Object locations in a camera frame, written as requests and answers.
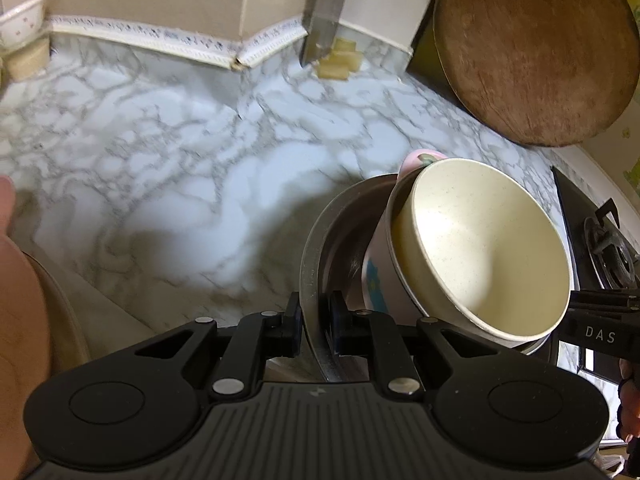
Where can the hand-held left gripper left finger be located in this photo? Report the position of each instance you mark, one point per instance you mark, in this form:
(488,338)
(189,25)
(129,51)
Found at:
(292,332)

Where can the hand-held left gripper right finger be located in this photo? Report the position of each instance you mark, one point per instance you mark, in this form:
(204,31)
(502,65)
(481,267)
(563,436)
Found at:
(340,332)

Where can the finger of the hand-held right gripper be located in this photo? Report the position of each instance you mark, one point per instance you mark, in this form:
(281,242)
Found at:
(605,306)
(605,296)

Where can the pink steel-lined bowl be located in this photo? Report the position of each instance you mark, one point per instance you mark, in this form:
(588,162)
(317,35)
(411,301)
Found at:
(380,260)

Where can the stainless steel bowl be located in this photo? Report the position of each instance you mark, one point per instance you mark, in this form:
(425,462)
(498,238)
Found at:
(345,230)

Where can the cream bowl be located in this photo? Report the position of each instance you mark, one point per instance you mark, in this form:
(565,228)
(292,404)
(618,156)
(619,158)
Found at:
(475,250)

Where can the person's right hand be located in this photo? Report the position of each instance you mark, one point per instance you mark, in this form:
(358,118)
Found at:
(630,410)

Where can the black gas stove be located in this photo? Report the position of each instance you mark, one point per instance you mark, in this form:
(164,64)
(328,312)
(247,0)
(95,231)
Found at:
(575,220)

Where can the round wooden cutting board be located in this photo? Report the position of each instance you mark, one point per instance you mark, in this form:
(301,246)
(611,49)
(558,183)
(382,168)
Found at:
(530,50)

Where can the yellow-green plastic cutting board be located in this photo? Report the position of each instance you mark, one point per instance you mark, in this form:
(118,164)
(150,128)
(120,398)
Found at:
(425,60)

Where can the clear plastic container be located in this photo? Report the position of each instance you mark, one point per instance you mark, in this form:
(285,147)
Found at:
(30,62)

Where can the white floral bowl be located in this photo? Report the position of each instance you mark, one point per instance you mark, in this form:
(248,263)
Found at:
(22,22)

